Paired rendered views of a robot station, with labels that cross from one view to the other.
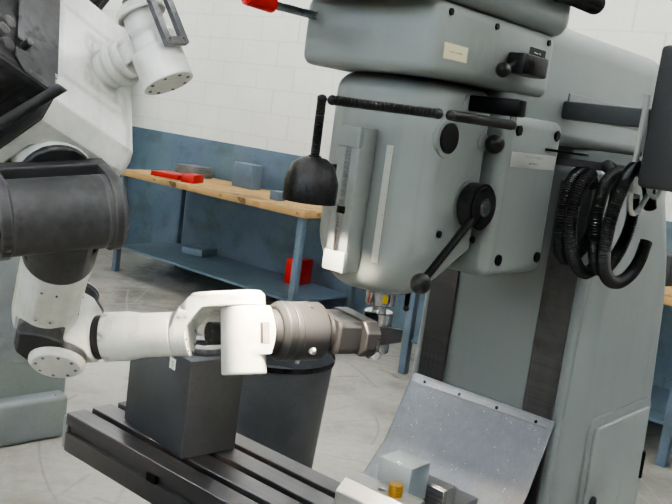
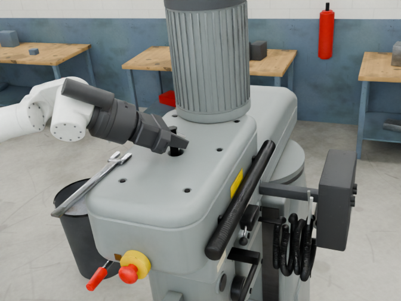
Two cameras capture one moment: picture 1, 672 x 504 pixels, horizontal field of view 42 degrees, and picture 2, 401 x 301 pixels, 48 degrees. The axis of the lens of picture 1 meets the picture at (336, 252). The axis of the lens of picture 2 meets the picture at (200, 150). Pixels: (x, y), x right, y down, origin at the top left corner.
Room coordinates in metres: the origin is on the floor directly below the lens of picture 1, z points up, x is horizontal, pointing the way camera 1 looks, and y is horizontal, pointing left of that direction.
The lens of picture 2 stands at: (0.46, 0.11, 2.37)
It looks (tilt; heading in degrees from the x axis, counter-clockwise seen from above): 28 degrees down; 345
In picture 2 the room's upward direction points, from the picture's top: 5 degrees counter-clockwise
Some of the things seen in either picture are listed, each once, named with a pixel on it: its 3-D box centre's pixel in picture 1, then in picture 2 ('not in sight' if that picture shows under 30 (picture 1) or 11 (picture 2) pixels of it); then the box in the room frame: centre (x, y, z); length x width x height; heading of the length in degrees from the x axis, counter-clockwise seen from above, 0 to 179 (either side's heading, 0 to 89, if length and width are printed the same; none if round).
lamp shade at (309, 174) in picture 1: (311, 178); not in sight; (1.16, 0.04, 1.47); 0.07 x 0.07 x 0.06
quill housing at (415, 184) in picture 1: (399, 184); (193, 287); (1.35, -0.08, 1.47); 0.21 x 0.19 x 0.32; 51
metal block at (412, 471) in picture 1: (402, 477); not in sight; (1.29, -0.15, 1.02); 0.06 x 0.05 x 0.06; 51
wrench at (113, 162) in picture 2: not in sight; (93, 181); (1.29, 0.11, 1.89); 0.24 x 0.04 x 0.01; 138
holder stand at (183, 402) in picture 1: (183, 385); not in sight; (1.63, 0.26, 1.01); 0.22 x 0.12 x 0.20; 42
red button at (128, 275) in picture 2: not in sight; (129, 273); (1.15, 0.08, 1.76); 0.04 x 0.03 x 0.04; 51
